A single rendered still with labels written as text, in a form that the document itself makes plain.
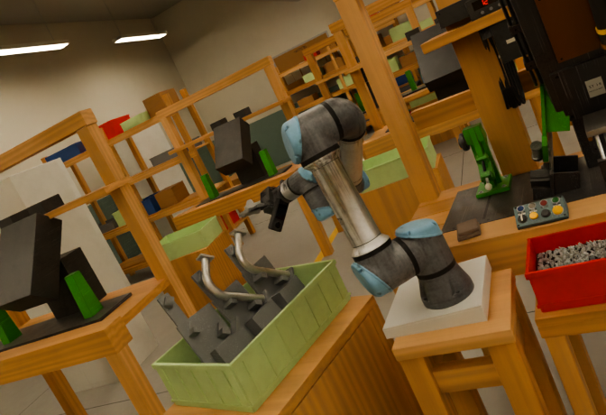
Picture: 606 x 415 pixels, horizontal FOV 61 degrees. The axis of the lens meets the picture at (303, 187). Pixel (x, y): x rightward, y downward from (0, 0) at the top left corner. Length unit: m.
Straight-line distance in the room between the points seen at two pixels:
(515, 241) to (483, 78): 0.75
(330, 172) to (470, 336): 0.55
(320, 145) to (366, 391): 0.93
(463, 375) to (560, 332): 0.27
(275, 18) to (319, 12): 1.07
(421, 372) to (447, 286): 0.24
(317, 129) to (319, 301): 0.74
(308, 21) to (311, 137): 11.05
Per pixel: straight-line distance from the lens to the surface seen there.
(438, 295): 1.48
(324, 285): 1.91
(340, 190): 1.38
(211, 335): 1.90
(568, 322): 1.51
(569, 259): 1.57
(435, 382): 1.55
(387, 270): 1.40
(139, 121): 7.20
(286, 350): 1.75
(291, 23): 12.50
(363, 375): 1.91
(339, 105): 1.40
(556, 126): 1.90
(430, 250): 1.44
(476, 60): 2.24
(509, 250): 1.80
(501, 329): 1.42
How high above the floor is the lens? 1.60
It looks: 10 degrees down
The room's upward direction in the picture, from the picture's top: 25 degrees counter-clockwise
